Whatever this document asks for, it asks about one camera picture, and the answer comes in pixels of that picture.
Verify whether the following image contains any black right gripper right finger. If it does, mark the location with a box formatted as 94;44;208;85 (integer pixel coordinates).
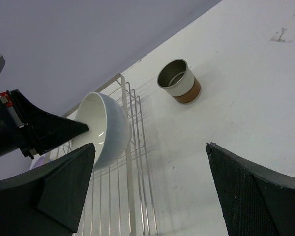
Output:
206;143;295;236

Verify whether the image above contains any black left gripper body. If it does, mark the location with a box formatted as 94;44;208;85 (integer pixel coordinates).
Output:
0;90;39;159

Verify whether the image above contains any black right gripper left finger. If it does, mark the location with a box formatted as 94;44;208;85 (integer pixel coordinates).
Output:
0;143;95;236

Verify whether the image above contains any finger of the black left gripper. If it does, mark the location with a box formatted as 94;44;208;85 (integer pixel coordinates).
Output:
10;90;89;151

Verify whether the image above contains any purple plate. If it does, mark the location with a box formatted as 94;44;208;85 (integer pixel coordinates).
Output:
30;156;51;170

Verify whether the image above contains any white bowl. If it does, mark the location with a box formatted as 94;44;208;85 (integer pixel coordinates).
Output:
72;92;132;171

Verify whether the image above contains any brown white cup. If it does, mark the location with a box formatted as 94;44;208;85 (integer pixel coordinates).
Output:
157;59;201;104

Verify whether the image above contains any metal wire dish rack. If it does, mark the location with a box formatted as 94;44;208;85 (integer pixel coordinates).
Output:
75;74;159;236

